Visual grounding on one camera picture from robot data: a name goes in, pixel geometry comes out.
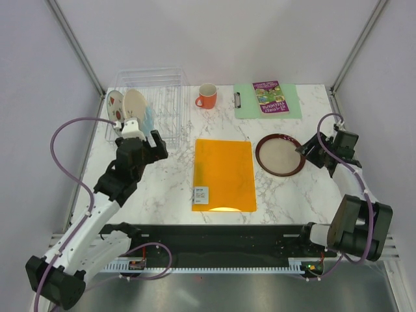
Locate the brown rimmed plate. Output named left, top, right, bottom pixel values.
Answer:
left=255, top=133, right=306, bottom=177

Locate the cream leaf pattern plate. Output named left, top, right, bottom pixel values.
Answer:
left=122, top=88, right=154, bottom=137

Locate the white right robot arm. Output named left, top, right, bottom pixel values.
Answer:
left=296, top=129, right=393, bottom=261

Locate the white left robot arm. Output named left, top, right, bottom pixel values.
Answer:
left=25, top=130, right=168, bottom=311

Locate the watermelon pattern plate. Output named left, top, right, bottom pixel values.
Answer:
left=105, top=90, right=124, bottom=123

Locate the purple book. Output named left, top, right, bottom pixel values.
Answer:
left=252, top=81, right=290, bottom=117

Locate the orange plastic folder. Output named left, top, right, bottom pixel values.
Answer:
left=192, top=138, right=257, bottom=213

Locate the orange mug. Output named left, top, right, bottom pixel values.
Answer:
left=195, top=83, right=217, bottom=109

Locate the green clipboard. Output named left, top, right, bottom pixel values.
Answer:
left=233, top=81, right=302, bottom=119

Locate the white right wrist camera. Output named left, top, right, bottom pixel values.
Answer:
left=333, top=121, right=346, bottom=131

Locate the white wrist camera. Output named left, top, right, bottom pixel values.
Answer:
left=112, top=117, right=146, bottom=141
left=333, top=121, right=346, bottom=131

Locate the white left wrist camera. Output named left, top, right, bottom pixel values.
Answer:
left=112, top=117, right=146, bottom=141

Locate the white wire dish rack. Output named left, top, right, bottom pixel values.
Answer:
left=105, top=66, right=189, bottom=151

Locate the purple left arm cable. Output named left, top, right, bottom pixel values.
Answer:
left=32, top=116, right=173, bottom=312

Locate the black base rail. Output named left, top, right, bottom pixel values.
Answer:
left=101, top=224, right=337, bottom=268

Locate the white slotted cable duct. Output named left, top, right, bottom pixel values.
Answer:
left=100, top=258, right=324, bottom=274

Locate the right aluminium frame post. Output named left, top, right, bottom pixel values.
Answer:
left=328, top=0, right=390, bottom=96

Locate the aluminium frame post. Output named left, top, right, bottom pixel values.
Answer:
left=328, top=0, right=390, bottom=96
left=45, top=0, right=105, bottom=99

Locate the left aluminium frame post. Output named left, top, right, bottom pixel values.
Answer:
left=45, top=0, right=105, bottom=99

